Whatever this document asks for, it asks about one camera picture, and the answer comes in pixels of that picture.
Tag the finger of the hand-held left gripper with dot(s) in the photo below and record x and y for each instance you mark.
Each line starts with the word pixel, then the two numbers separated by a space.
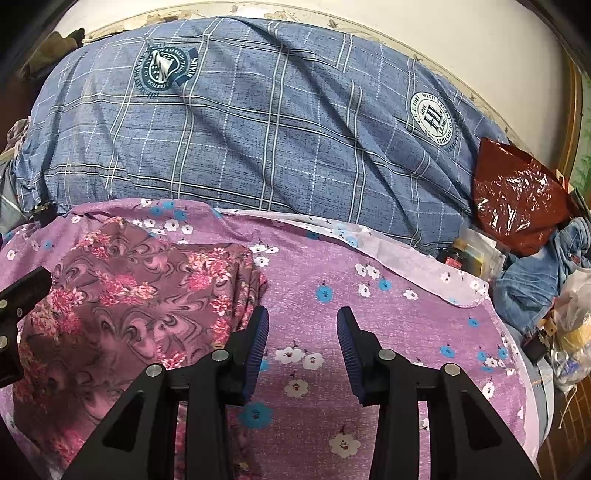
pixel 14 300

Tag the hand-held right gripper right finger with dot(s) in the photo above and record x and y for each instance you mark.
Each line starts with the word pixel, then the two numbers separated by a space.
pixel 351 355

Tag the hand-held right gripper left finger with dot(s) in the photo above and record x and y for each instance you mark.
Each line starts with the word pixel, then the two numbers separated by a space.
pixel 258 355

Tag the maroon floral shirt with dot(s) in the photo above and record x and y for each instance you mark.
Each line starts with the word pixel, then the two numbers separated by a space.
pixel 138 300

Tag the purple floral blanket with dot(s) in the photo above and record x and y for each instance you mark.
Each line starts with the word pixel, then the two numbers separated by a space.
pixel 392 300

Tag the dark bottle with red label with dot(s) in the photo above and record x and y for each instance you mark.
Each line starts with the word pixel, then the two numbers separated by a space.
pixel 451 259

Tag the pale lilac cloth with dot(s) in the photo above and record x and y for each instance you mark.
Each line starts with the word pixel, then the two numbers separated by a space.
pixel 18 136

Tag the clear plastic packet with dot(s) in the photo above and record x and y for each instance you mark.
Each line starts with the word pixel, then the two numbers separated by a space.
pixel 482 256

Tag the blue denim garment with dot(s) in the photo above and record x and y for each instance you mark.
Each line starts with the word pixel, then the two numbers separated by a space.
pixel 526 286

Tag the brown wooden headboard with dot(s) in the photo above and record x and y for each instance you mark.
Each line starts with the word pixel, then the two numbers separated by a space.
pixel 11 101

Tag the blue plaid quilt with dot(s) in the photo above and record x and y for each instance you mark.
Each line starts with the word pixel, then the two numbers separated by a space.
pixel 277 138

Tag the dark red plastic bag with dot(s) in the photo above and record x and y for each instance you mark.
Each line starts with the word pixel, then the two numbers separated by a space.
pixel 512 198

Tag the clear plastic bag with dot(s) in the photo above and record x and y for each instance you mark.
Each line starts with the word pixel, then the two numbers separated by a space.
pixel 577 323

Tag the olive green cloth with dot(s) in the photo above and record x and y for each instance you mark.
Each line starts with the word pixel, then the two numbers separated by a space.
pixel 55 50

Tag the wooden framed panel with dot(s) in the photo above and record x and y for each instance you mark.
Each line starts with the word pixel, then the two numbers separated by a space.
pixel 575 138

